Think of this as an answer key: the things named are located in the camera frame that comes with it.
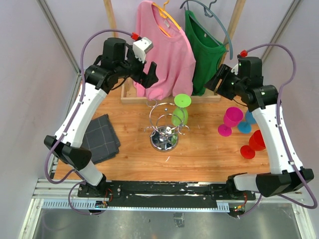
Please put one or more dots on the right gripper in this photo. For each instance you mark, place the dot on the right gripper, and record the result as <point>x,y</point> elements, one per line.
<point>224,72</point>

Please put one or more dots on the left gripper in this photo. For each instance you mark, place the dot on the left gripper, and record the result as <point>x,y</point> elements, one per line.
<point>146,80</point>

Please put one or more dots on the pink wine glass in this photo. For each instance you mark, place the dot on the pink wine glass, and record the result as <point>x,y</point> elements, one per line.
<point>232,118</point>

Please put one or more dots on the green wine glass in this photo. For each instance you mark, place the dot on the green wine glass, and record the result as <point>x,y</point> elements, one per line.
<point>180,114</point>

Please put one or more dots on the blue wine glass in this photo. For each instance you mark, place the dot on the blue wine glass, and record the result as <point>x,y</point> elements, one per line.
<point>246,125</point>

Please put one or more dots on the red wine glass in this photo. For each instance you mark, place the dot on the red wine glass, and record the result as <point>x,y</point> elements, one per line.
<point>256,143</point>

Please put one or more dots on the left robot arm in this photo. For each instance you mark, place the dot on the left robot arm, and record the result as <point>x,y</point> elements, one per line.
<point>119,60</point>

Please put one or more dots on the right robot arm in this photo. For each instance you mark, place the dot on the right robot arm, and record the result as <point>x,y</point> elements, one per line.
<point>287,173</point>

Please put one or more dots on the chrome wine glass rack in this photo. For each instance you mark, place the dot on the chrome wine glass rack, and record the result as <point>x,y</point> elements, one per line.
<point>164,136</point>

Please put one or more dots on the green tank top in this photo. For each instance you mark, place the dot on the green tank top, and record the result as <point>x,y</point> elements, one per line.
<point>207,53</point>

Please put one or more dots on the pink t-shirt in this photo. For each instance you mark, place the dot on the pink t-shirt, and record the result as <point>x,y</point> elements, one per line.
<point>173,56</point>

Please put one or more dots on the orange clothes hanger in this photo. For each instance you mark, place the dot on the orange clothes hanger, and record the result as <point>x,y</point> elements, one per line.
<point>163,13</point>

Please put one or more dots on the dark grey checked cloth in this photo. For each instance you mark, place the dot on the dark grey checked cloth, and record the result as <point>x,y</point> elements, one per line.
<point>101,139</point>

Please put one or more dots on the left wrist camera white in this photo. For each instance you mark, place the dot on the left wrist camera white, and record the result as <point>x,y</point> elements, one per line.
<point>141,46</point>

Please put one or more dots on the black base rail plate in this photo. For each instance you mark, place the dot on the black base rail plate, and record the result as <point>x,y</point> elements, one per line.
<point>163,193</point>

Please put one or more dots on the grey slotted cable duct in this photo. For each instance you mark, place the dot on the grey slotted cable duct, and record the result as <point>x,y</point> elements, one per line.
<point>98,205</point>

